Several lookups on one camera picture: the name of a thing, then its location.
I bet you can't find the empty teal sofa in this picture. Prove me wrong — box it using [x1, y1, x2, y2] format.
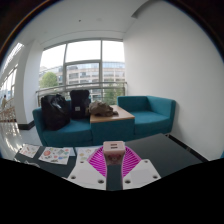
[117, 95, 177, 139]

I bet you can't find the white power strip cable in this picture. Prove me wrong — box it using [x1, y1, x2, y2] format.
[23, 160, 41, 168]

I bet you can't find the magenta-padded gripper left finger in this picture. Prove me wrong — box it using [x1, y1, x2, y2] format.
[66, 146, 108, 191]

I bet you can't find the person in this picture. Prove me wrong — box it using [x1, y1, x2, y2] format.
[0, 94, 8, 111]

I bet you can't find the teal block table, wooden top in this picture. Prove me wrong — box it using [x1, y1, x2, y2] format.
[89, 104, 136, 146]

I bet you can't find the teal sofa with bags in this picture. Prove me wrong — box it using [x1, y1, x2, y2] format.
[32, 99, 94, 148]

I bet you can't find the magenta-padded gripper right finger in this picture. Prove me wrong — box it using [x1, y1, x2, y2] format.
[121, 146, 162, 190]

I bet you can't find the sticker sheet with red circle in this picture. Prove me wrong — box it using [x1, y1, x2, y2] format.
[38, 146, 72, 166]

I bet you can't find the black backpack with label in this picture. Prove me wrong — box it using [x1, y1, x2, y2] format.
[69, 89, 91, 120]

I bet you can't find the metal window railing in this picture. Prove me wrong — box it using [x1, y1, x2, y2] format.
[35, 81, 128, 108]

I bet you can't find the brown jacket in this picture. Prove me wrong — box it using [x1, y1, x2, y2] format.
[87, 100, 119, 118]

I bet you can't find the pink charger block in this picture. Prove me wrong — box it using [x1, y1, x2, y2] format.
[102, 140, 126, 166]

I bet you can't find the black soft bag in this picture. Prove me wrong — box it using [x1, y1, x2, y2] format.
[40, 93, 71, 131]

